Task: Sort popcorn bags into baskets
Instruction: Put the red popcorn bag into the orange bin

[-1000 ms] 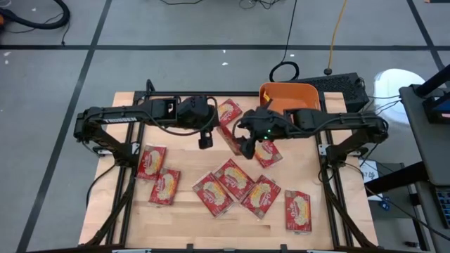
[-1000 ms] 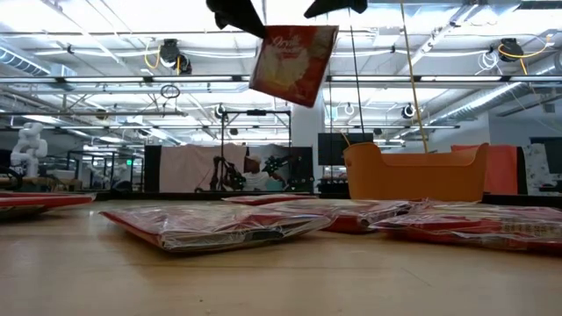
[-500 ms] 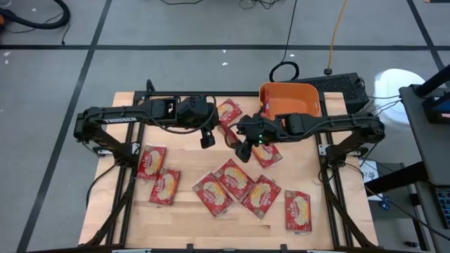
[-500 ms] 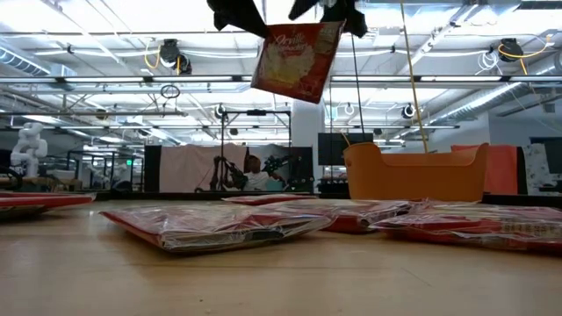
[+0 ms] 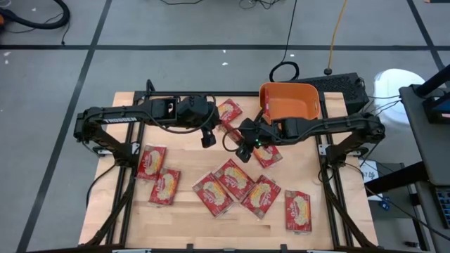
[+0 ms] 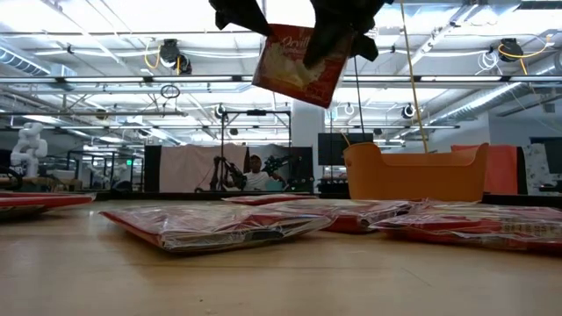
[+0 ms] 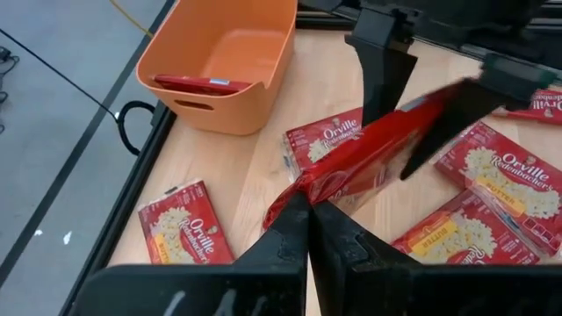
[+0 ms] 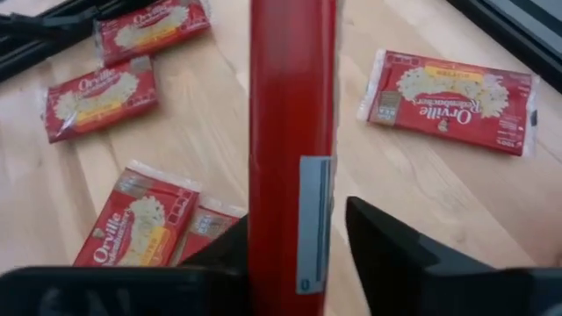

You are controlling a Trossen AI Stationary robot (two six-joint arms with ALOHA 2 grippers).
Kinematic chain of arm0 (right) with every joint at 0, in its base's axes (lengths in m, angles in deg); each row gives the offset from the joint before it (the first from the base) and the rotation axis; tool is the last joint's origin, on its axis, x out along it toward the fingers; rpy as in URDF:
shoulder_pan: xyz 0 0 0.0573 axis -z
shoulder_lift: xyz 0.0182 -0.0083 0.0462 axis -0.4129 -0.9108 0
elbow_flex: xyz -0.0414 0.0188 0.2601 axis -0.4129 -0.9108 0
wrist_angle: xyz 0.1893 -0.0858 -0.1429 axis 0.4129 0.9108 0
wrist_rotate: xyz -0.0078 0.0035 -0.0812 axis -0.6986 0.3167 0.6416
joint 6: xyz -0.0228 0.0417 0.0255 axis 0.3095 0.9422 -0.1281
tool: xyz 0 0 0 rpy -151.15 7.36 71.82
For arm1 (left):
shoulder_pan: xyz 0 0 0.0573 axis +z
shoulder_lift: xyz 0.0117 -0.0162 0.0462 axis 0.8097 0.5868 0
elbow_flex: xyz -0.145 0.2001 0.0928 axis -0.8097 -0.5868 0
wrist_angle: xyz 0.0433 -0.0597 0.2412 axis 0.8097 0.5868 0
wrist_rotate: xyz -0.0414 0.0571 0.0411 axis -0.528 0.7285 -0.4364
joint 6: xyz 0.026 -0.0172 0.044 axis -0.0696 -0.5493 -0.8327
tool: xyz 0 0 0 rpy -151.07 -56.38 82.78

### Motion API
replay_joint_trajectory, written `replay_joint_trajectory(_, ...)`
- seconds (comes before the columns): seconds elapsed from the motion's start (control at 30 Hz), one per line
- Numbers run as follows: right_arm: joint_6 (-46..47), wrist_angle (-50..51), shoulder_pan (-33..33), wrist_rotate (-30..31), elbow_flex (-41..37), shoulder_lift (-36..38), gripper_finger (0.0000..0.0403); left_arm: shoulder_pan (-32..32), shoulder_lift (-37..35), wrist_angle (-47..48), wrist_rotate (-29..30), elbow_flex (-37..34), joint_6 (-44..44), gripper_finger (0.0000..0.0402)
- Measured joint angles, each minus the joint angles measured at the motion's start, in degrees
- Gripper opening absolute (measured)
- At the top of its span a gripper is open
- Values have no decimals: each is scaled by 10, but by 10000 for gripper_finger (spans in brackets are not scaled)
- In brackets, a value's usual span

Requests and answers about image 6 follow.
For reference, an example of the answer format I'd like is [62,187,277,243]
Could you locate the white square column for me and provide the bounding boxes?
[292,90,327,194]

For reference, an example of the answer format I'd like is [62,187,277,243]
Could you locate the black monitor screen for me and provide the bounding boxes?
[529,136,562,175]
[317,132,374,167]

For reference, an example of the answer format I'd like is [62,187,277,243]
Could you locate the orange plastic basket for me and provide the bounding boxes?
[342,142,490,203]

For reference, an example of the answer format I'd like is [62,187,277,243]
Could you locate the long ceiling light rail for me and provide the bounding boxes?
[0,74,562,85]

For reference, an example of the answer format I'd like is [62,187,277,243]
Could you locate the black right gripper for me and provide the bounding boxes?
[303,0,394,68]

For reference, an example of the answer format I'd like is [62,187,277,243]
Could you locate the black hanging ring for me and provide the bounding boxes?
[160,83,181,100]

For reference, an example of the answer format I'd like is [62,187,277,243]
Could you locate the white floral cloth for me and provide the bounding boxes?
[522,143,554,197]

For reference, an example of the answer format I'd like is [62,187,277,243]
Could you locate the black hanging cable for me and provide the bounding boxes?
[350,54,368,135]

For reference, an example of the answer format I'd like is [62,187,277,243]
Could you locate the black metal lab frame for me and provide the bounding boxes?
[65,150,145,193]

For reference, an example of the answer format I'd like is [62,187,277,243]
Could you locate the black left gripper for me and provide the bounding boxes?
[208,0,274,37]

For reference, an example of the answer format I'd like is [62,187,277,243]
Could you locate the black camera rig frame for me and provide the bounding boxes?
[219,109,293,194]

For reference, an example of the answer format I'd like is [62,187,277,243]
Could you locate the orange cloth panel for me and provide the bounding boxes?
[450,143,519,196]

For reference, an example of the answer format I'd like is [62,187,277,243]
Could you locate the black partition panel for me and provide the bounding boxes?
[287,147,315,194]
[143,144,162,193]

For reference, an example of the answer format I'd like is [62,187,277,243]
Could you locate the beige cloth backdrop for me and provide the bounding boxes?
[158,143,249,193]

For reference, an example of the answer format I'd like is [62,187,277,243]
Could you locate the silver ventilation duct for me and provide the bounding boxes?
[0,46,52,76]
[432,56,562,126]

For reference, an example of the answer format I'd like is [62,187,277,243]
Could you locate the person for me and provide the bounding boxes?
[226,154,286,193]

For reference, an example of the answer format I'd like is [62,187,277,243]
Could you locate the red popcorn bag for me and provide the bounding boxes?
[370,199,562,255]
[222,194,318,206]
[99,204,335,255]
[263,198,416,234]
[252,24,355,110]
[0,191,97,220]

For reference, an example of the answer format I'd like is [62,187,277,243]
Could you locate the white robot figure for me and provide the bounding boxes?
[9,121,48,179]

